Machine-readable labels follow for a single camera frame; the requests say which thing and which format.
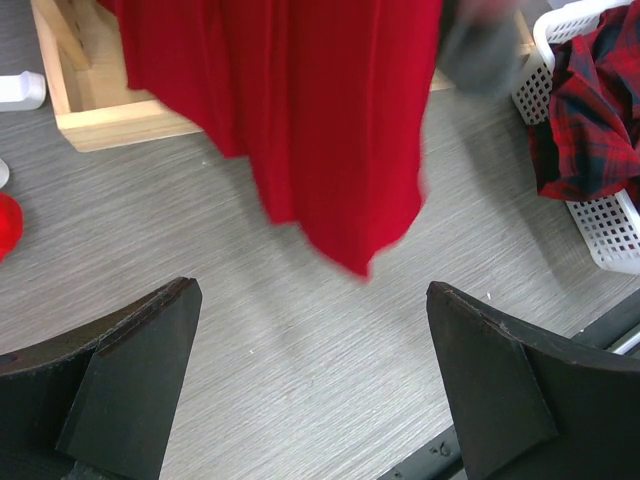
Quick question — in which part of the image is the grey dotted garment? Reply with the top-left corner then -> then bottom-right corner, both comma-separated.
436,0 -> 520,97

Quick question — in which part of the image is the metal clothes rack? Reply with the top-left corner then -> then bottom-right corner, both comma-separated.
0,70 -> 47,189

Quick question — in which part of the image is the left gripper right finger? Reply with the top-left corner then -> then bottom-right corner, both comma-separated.
427,282 -> 639,479

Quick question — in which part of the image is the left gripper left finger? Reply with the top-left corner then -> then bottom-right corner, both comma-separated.
1,277 -> 202,479

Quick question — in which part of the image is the red plaid garment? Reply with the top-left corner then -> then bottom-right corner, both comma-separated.
529,2 -> 639,203

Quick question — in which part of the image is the white plastic laundry basket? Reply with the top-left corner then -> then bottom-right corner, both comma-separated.
509,0 -> 640,276

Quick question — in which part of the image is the wooden clothes rack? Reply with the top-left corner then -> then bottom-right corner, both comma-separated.
29,0 -> 539,154

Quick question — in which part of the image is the bright red hung garment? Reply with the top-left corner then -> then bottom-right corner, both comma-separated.
0,193 -> 24,262

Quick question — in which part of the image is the dark red skirt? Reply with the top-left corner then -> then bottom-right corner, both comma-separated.
105,0 -> 442,278

